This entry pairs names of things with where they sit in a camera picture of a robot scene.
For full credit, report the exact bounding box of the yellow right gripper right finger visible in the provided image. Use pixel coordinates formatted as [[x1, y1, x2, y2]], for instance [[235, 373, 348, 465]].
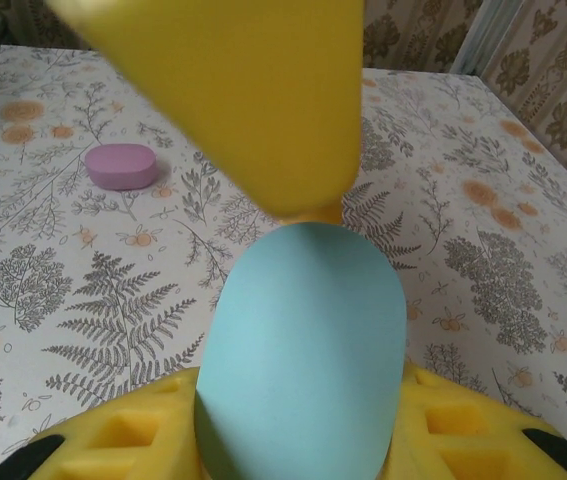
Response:
[[382, 364, 567, 480]]

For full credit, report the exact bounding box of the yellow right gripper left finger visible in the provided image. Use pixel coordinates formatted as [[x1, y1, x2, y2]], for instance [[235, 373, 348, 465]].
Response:
[[0, 368, 203, 480]]

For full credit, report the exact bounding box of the pink earbud charging case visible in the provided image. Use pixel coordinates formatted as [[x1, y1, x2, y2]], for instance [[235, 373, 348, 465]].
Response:
[[84, 142, 158, 192]]

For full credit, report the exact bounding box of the blue earbud charging case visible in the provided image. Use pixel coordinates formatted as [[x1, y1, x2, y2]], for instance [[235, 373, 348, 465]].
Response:
[[193, 222, 409, 480]]

